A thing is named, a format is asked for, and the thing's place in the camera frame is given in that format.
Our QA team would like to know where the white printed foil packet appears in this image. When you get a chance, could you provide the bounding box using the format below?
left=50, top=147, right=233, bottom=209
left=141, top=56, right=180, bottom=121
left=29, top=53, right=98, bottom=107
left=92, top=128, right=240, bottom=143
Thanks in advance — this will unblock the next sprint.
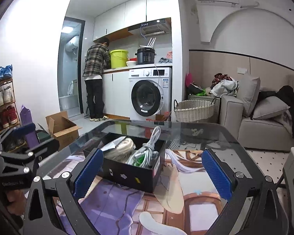
left=100, top=136, right=126, bottom=152

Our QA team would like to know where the anime print table mat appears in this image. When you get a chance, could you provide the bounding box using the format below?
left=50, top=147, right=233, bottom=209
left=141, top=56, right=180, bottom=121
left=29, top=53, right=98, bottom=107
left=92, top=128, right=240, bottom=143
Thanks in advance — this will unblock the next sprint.
left=78, top=148, right=225, bottom=234

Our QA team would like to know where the black cardboard storage box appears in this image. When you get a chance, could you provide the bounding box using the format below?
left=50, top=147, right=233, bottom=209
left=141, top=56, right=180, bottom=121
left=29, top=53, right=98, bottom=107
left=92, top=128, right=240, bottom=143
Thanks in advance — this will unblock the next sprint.
left=84, top=132, right=166, bottom=193

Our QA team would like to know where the pile of clothes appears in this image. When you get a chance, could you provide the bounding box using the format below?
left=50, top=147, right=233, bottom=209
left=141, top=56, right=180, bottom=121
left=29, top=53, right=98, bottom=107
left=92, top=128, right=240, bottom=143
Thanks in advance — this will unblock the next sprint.
left=210, top=73, right=238, bottom=98

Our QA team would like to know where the grey sofa cushion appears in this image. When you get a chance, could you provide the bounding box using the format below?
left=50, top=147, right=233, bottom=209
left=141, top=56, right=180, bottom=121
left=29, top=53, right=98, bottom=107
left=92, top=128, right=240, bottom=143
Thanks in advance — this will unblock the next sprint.
left=252, top=96, right=290, bottom=120

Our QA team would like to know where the white charging cable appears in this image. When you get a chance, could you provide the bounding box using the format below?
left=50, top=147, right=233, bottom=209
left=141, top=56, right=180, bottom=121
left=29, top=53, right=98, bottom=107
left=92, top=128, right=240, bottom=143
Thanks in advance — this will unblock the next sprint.
left=126, top=126, right=162, bottom=168

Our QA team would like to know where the white front-load washing machine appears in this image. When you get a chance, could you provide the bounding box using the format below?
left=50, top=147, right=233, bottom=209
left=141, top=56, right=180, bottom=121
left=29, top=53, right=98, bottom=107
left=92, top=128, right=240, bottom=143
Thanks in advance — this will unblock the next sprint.
left=129, top=67, right=172, bottom=120

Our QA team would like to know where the black jacket on sofa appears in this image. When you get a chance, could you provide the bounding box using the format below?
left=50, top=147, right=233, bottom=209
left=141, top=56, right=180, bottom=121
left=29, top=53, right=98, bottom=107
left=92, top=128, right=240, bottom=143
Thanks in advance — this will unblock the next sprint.
left=275, top=85, right=294, bottom=140

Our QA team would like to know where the yellow green plastic bucket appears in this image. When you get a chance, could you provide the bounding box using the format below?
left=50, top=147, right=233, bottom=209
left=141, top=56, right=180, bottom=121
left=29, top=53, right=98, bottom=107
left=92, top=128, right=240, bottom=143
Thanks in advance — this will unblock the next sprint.
left=110, top=49, right=128, bottom=69

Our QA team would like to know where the green white medicine pouch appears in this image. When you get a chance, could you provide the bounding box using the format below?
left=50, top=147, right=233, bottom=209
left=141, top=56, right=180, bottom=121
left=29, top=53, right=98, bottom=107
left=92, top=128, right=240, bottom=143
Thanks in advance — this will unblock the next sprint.
left=134, top=156, right=145, bottom=167

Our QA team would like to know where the grey fabric sofa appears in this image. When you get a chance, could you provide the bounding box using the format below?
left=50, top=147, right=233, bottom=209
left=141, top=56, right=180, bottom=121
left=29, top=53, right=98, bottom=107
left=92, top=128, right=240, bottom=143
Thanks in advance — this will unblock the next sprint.
left=219, top=74, right=294, bottom=152

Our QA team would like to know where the black electric pressure cooker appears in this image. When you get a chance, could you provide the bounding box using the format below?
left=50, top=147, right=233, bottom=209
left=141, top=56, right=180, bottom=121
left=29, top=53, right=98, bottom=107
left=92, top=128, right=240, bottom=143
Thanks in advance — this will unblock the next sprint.
left=135, top=47, right=155, bottom=65

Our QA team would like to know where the open brown cardboard box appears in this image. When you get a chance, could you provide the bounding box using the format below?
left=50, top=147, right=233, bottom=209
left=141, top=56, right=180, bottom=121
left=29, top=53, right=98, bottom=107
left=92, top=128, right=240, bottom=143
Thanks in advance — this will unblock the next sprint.
left=46, top=111, right=81, bottom=151

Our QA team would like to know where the person in plaid shirt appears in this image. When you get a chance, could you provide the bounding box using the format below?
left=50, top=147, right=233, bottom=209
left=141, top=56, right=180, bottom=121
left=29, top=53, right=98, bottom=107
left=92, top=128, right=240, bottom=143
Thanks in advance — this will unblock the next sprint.
left=83, top=37, right=111, bottom=121

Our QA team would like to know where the white wicker laundry basket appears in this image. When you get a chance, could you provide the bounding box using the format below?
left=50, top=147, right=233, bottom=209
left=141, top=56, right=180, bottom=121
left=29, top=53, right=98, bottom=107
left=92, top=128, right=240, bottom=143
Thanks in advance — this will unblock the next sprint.
left=174, top=99, right=216, bottom=123

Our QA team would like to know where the bagged cream rope coil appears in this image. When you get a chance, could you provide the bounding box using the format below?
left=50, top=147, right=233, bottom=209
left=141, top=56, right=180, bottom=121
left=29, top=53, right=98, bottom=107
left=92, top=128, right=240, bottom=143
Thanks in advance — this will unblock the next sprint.
left=100, top=136, right=136, bottom=162

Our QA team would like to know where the rolled purple yoga mat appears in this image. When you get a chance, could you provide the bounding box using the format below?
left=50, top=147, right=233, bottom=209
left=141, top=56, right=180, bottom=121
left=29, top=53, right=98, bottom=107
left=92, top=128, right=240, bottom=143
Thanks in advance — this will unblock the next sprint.
left=20, top=105, right=39, bottom=149

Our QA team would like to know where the wooden shoe rack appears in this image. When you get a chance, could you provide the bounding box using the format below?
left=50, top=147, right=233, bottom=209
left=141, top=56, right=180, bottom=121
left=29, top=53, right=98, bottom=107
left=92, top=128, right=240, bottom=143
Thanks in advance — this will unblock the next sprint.
left=0, top=65, right=19, bottom=132

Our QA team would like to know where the kitchen range hood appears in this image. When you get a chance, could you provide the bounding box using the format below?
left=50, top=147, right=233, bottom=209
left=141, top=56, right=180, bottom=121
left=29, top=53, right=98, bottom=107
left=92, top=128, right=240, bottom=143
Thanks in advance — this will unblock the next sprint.
left=128, top=18, right=171, bottom=37

